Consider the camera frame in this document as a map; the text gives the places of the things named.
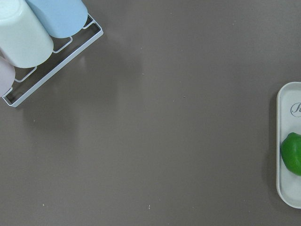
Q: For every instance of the light blue plastic cup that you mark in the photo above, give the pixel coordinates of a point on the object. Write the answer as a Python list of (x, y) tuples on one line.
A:
[(60, 18)]

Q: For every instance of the cream rectangular rabbit tray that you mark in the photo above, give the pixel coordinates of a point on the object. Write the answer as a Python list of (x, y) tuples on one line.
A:
[(288, 184)]

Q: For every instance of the pale green plastic cup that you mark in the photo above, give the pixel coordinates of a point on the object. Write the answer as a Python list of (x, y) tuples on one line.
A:
[(23, 40)]

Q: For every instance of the green lime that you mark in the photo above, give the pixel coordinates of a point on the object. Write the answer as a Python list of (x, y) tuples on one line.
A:
[(291, 153)]

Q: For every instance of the pale pink plastic cup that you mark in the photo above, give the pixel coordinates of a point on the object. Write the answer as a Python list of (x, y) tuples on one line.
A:
[(7, 76)]

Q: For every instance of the white wire cup rack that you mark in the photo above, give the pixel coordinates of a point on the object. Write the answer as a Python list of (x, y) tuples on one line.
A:
[(28, 80)]

